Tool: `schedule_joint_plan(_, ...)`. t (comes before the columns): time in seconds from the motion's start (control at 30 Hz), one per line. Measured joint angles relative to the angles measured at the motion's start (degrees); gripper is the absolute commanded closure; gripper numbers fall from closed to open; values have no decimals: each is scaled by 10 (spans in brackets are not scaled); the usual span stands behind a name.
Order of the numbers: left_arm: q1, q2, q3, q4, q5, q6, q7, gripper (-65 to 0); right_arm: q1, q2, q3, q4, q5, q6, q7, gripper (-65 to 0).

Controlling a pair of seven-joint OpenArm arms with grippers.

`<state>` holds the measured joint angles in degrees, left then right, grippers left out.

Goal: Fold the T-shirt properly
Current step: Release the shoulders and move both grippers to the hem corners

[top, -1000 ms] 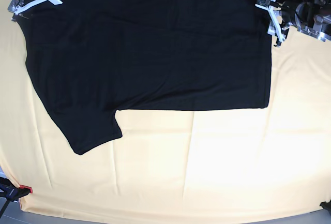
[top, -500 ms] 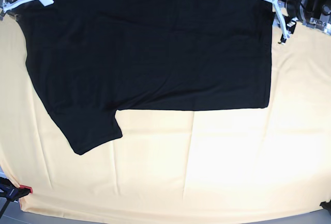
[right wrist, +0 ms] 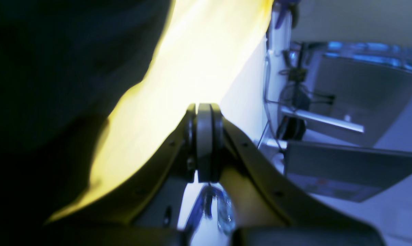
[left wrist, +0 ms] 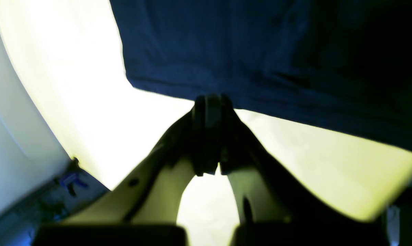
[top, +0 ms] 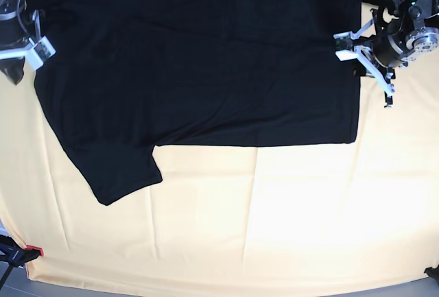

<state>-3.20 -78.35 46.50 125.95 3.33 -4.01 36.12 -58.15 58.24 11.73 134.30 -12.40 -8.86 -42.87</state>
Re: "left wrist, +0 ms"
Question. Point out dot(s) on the dark navy T-shirt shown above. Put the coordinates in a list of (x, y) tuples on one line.
[(343, 65)]

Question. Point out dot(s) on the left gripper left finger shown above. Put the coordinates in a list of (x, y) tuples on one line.
[(151, 193)]

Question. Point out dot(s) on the cream yellow table cloth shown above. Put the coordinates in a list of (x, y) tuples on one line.
[(67, 55)]

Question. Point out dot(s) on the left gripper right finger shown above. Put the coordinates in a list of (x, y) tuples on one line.
[(264, 189)]

